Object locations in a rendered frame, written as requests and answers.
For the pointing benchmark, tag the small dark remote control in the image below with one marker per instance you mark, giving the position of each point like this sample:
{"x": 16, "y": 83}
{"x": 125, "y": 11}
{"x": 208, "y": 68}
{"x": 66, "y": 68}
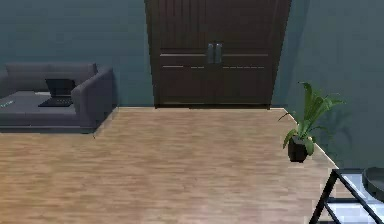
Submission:
{"x": 6, "y": 103}

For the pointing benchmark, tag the black frame glass table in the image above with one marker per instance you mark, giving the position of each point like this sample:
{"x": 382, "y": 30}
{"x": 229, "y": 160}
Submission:
{"x": 350, "y": 200}

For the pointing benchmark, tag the dark grey sofa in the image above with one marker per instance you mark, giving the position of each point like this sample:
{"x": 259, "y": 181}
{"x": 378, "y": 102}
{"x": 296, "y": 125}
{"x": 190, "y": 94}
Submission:
{"x": 90, "y": 96}

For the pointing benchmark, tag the black laptop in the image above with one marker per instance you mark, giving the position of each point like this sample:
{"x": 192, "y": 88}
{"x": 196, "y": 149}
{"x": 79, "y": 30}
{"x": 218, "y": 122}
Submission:
{"x": 60, "y": 91}

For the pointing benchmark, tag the dark grey round dish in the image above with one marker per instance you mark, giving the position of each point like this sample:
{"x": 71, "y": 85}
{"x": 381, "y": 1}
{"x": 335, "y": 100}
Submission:
{"x": 375, "y": 181}

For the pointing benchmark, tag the green house plant in pot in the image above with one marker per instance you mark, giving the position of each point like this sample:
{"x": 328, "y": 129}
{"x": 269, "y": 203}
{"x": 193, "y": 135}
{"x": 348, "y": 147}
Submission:
{"x": 305, "y": 126}

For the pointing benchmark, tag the dark brown wooden wardrobe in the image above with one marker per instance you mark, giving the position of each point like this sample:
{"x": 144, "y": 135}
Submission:
{"x": 213, "y": 76}

